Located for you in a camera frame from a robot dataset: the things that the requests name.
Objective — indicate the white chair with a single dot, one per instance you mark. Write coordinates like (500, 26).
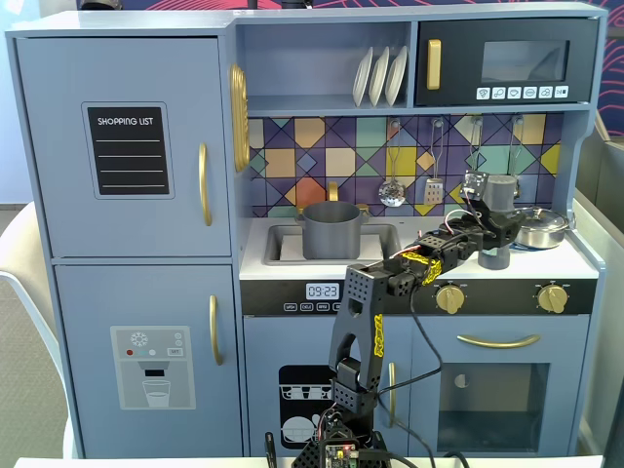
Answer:
(29, 244)

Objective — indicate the gray partition panel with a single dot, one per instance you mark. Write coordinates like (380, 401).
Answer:
(602, 170)

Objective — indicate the blue freezer door with dispenser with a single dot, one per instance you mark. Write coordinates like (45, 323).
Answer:
(97, 302)

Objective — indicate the blue dishwasher door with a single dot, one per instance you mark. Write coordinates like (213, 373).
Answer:
(273, 341)

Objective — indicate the dark object atop cabinet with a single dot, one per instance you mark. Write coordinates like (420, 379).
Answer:
(100, 4)

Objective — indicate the gold toy faucet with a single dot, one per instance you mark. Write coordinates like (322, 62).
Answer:
(333, 191)

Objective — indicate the robot controller board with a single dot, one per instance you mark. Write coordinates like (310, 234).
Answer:
(339, 453)

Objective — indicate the metal slotted spatula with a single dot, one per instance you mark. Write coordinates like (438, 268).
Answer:
(433, 192)

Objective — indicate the stainless steel pot lid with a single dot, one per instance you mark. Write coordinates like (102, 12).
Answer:
(538, 217)

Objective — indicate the tall blue fridge door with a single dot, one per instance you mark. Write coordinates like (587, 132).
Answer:
(58, 195)

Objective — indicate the gold toy wall phone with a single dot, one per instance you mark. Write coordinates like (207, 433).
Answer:
(239, 117)

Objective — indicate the white toy plate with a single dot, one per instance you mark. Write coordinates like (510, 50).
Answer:
(378, 78)
(362, 80)
(397, 75)

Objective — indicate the metal ladle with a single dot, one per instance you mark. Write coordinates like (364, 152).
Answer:
(474, 158)

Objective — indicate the small wrist camera board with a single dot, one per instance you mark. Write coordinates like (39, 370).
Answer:
(474, 184)

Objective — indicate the gray plastic cooking pot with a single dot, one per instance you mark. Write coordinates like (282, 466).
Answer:
(331, 236)

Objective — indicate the gray salt shaker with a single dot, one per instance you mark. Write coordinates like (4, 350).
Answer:
(502, 195)

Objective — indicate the metal slotted spoon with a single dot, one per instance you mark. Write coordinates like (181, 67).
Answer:
(392, 194)

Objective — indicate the gray toy sink basin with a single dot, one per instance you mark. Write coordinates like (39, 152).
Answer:
(382, 244)

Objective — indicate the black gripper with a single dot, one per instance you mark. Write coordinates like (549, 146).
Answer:
(502, 225)

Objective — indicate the blue toy kitchen unit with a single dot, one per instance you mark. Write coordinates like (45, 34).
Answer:
(317, 63)

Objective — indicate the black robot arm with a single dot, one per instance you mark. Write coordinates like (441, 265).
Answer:
(361, 302)

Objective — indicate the metal hanging utensil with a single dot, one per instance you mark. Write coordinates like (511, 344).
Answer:
(513, 161)

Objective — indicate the blue oven door with window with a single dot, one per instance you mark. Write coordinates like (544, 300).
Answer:
(565, 341)

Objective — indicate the black toy microwave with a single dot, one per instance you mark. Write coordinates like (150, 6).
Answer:
(536, 30)

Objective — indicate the gold stove knob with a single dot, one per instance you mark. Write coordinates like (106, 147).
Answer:
(449, 297)
(552, 297)

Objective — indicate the black shopping list chalkboard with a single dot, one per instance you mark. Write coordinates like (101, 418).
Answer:
(129, 166)

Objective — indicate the black pen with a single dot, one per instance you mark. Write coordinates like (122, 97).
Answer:
(269, 448)

